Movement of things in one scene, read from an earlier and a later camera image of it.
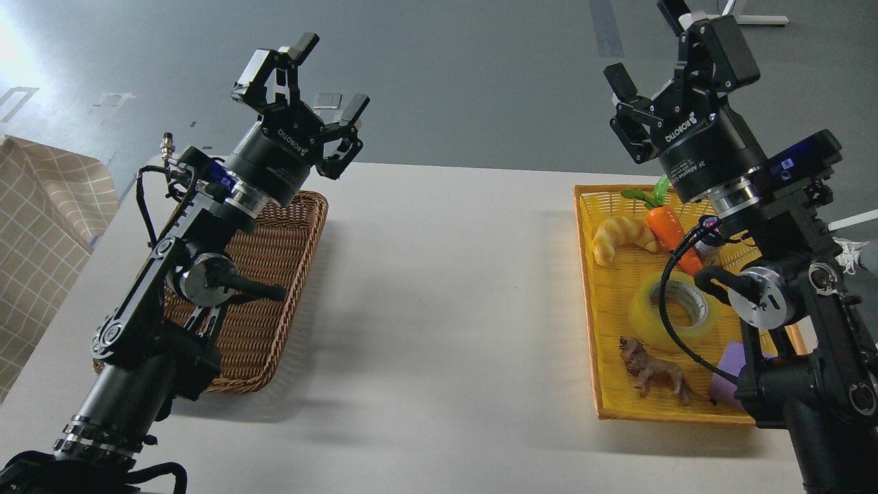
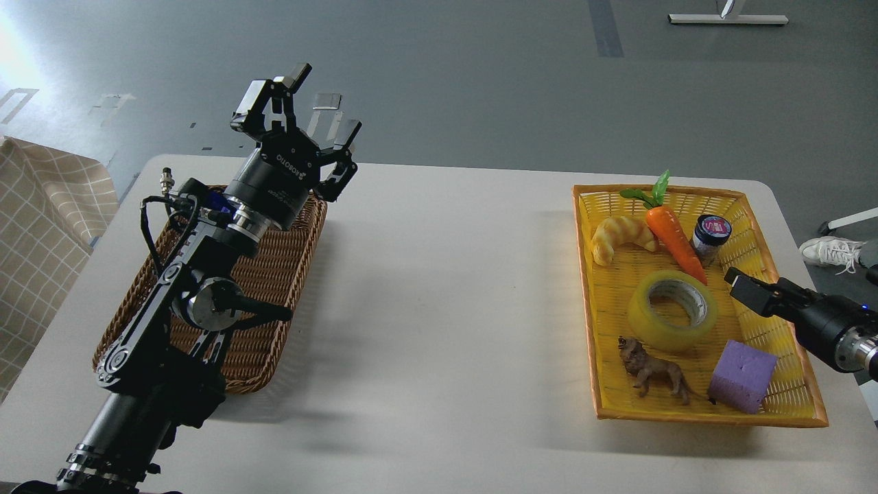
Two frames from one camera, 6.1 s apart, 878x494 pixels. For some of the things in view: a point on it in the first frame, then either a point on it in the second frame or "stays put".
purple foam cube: [733, 359] stays put
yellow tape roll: [647, 316] stays put
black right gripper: [707, 143] → [818, 319]
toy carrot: [667, 226] stays put
